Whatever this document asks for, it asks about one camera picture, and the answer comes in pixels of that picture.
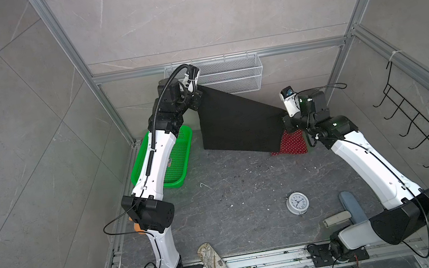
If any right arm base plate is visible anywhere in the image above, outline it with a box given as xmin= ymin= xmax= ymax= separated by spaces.
xmin=306 ymin=240 xmax=370 ymax=267

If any black skirt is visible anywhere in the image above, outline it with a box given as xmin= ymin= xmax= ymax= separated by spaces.
xmin=198 ymin=86 xmax=286 ymax=153

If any black wall hook rack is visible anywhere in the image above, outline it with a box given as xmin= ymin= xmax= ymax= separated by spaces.
xmin=373 ymin=61 xmax=429 ymax=169

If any red polka dot skirt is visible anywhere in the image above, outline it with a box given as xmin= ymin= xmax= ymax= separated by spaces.
xmin=271 ymin=130 xmax=308 ymax=156

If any blue grey insole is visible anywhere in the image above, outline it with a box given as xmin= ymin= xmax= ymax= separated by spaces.
xmin=339 ymin=191 xmax=368 ymax=224

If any orange plush toy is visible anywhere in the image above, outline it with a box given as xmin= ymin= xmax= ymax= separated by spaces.
xmin=128 ymin=217 xmax=145 ymax=234

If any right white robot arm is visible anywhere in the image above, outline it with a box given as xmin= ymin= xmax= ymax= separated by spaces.
xmin=279 ymin=87 xmax=429 ymax=262

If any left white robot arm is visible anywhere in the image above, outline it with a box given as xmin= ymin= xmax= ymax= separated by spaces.
xmin=121 ymin=64 xmax=202 ymax=268

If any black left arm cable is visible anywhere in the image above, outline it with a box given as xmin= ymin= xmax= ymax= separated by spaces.
xmin=136 ymin=63 xmax=203 ymax=153

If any patterned beige shoe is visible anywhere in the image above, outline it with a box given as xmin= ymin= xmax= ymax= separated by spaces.
xmin=197 ymin=243 xmax=229 ymax=268

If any green plastic basket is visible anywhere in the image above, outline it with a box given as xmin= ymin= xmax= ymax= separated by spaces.
xmin=130 ymin=125 xmax=193 ymax=189

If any white round clock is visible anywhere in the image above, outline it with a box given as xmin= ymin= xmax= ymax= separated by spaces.
xmin=286 ymin=192 xmax=310 ymax=216

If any beige small remote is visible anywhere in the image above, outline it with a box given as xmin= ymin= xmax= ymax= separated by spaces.
xmin=323 ymin=210 xmax=352 ymax=228

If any white wire mesh basket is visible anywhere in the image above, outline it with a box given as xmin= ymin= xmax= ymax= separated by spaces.
xmin=161 ymin=52 xmax=267 ymax=106

